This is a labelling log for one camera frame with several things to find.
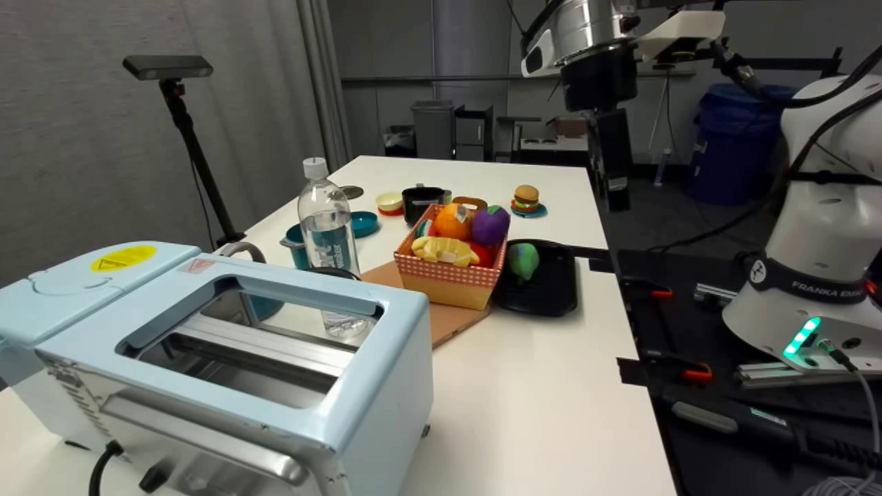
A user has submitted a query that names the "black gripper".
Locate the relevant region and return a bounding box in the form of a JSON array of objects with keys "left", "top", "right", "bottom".
[{"left": 561, "top": 45, "right": 637, "bottom": 110}]

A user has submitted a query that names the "purple fruit plush toy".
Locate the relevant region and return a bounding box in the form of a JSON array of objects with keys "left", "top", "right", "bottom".
[{"left": 472, "top": 205, "right": 510, "bottom": 246}]

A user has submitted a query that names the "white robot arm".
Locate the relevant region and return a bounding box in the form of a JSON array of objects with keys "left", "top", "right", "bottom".
[{"left": 520, "top": 0, "right": 882, "bottom": 376}]

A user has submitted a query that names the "plush burger toy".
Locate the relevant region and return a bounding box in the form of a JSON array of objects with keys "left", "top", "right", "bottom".
[{"left": 510, "top": 186, "right": 545, "bottom": 217}]

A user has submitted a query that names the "green pear plush toy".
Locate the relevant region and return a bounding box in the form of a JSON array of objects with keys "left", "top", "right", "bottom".
[{"left": 506, "top": 242, "right": 539, "bottom": 282}]

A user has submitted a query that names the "orange fruit plush toy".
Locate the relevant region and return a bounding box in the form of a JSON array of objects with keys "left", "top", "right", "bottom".
[{"left": 432, "top": 205, "right": 472, "bottom": 239}]

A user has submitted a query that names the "red plush toy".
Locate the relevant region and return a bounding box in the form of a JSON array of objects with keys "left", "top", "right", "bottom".
[{"left": 469, "top": 242, "right": 497, "bottom": 268}]

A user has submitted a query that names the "black plastic tray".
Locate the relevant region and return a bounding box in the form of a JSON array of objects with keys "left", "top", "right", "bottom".
[{"left": 493, "top": 239, "right": 578, "bottom": 318}]

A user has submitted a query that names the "black toy pot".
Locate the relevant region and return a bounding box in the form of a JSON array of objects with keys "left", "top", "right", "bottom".
[{"left": 403, "top": 186, "right": 450, "bottom": 227}]

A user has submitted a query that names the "red checkered cardboard basket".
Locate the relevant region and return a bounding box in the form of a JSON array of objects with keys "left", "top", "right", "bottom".
[{"left": 395, "top": 205, "right": 505, "bottom": 308}]

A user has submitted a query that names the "teal toy pot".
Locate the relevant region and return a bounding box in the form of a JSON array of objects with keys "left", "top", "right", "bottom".
[{"left": 351, "top": 212, "right": 381, "bottom": 237}]

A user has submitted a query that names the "teal toy kettle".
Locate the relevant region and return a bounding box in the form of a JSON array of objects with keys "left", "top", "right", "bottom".
[{"left": 280, "top": 227, "right": 312, "bottom": 270}]

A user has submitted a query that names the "blue trash bin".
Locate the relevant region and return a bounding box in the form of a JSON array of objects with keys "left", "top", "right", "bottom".
[{"left": 687, "top": 82, "right": 781, "bottom": 205}]

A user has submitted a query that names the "round metal table grommet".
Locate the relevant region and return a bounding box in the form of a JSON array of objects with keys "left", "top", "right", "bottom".
[{"left": 337, "top": 186, "right": 363, "bottom": 198}]

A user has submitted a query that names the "brown cardboard mat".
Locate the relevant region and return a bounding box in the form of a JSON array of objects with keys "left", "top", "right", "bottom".
[{"left": 363, "top": 263, "right": 488, "bottom": 347}]

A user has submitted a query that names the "clear plastic water bottle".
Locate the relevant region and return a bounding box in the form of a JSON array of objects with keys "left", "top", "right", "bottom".
[{"left": 297, "top": 157, "right": 357, "bottom": 275}]

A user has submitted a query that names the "light blue toaster oven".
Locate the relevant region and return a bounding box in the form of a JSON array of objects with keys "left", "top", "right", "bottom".
[{"left": 0, "top": 242, "right": 432, "bottom": 496}]

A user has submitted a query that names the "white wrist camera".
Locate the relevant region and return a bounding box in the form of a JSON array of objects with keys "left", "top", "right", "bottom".
[{"left": 637, "top": 11, "right": 725, "bottom": 63}]

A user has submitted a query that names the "orange handled clamp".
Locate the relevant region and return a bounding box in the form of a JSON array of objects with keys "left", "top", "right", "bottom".
[{"left": 645, "top": 351, "right": 713, "bottom": 387}]

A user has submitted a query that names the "black camera tripod stand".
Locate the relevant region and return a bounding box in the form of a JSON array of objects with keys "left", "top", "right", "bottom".
[{"left": 120, "top": 56, "right": 242, "bottom": 246}]

